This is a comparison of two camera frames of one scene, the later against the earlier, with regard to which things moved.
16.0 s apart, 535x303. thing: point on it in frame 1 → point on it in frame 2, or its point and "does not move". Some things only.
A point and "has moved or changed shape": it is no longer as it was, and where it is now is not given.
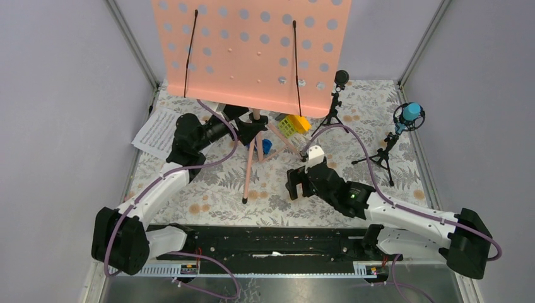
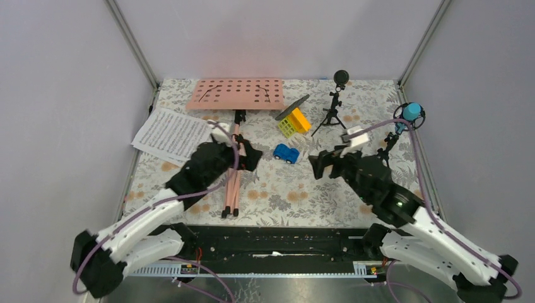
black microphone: x=341 y=79 does not move
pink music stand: x=257 y=55 has moved or changed shape
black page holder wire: x=294 y=24 → x=265 y=92
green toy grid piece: x=286 y=127 does not move
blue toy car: x=267 y=146 → x=282 y=151
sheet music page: x=157 y=135 does not move
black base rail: x=251 y=245 does not move
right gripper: x=294 y=177 → x=325 y=158
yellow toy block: x=300 y=124 does not move
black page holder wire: x=190 y=48 → x=219 y=85
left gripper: x=246 y=130 → x=252 y=159
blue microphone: x=408 y=116 does not move
